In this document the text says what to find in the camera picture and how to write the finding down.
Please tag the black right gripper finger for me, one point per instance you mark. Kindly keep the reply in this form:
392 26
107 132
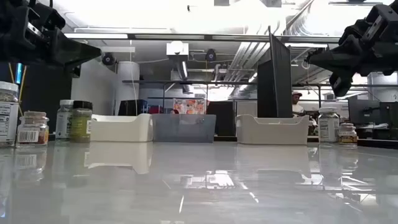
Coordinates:
339 60
340 85

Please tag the black aluminium table frame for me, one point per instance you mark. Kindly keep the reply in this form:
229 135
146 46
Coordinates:
225 138

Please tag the pale grey plastic bin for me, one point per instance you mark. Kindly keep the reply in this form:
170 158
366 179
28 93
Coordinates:
272 132

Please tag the long ceiling light bar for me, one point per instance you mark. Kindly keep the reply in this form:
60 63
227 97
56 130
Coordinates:
171 36

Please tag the black chair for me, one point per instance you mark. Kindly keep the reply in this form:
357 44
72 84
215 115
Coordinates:
132 107

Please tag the black-lid green spice jar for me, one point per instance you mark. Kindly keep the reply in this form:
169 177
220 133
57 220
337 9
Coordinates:
81 124

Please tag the colourful poster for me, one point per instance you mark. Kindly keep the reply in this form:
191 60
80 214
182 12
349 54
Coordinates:
189 106

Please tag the silver ceiling ducts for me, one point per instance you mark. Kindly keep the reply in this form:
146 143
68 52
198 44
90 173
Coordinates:
245 59

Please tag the black partition panel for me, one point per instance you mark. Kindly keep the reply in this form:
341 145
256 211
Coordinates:
275 87

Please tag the white-lid bagel seasoning jar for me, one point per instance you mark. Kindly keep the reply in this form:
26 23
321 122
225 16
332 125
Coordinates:
328 127
7 118
63 119

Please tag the black cabinet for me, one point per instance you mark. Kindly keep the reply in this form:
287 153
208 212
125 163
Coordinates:
222 118

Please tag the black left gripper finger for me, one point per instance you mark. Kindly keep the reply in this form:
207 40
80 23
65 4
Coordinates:
73 71
71 51

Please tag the white ceiling lamp box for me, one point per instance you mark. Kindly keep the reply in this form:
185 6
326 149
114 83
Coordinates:
177 48

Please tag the white plastic bin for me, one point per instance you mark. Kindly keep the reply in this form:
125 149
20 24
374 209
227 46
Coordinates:
121 130

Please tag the cork-top small glass jar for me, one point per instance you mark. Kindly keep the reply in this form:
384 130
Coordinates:
347 135
32 130

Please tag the black desk monitor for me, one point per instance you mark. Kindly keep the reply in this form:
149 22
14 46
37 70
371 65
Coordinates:
363 112
388 113

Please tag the black ceiling spotlight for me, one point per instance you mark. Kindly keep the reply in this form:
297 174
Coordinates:
210 55
108 59

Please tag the computer monitor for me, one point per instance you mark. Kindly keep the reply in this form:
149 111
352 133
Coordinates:
19 73

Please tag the person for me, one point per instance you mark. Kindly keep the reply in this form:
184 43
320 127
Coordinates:
297 104

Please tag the white cylindrical column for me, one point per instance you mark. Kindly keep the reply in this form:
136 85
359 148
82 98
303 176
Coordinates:
127 84

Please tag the grey translucent plastic bin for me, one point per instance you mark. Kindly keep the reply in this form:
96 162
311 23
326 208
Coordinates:
183 129

